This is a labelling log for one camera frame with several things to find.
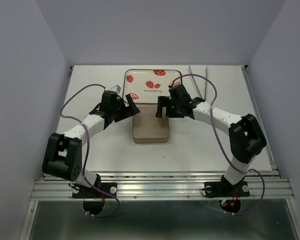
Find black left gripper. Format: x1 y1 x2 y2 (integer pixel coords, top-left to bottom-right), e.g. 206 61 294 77
111 94 140 123

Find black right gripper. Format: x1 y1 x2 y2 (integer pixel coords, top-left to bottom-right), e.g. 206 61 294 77
155 95 182 118

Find gold tin lid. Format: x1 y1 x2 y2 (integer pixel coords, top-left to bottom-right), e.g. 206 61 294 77
132 105 170 138

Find silver metal tongs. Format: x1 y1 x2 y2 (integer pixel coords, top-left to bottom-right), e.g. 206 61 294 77
188 65 208 100

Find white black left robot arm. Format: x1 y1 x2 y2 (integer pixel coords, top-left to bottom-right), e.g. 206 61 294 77
42 90 140 197

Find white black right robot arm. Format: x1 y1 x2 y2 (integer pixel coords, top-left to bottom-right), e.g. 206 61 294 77
155 84 267 195

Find strawberry print tray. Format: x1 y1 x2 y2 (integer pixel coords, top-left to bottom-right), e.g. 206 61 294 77
122 69 182 105

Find gold square tin box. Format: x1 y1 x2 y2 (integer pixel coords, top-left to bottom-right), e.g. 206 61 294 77
133 136 170 144

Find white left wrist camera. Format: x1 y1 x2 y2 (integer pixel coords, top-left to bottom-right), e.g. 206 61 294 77
109 85 122 95

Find aluminium table frame rail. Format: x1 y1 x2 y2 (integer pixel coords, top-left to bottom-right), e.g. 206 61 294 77
30 170 295 201

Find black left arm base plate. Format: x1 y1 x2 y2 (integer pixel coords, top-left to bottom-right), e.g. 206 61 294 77
68 182 118 199

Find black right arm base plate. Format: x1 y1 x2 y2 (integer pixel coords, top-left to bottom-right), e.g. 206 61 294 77
202 181 250 199

